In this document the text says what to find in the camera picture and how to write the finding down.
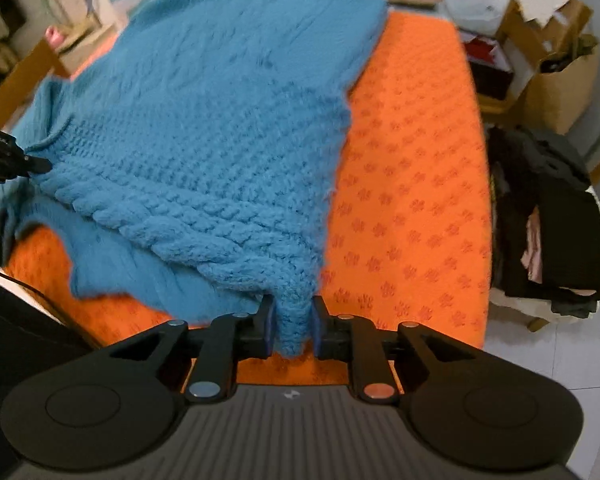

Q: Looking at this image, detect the blue knitted sweater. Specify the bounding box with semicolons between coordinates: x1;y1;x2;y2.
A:
0;0;388;356

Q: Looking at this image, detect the brown paper bag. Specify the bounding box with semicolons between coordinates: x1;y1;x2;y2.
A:
521;34;600;136

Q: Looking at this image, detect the orange patterned mat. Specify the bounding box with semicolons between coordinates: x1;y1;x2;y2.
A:
0;9;491;385

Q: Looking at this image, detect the pile of dark clothes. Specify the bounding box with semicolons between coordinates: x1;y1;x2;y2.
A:
486;127;600;320

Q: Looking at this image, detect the wooden side table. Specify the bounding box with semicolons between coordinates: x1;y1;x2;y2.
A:
0;39;70;129

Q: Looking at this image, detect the black box with red cloth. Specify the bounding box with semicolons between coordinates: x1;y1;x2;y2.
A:
458;29;514;101

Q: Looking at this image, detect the pink small toy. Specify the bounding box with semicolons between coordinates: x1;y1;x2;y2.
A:
44;26;67;51

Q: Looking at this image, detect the wooden chair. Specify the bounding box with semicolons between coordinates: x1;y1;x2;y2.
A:
477;0;595;126

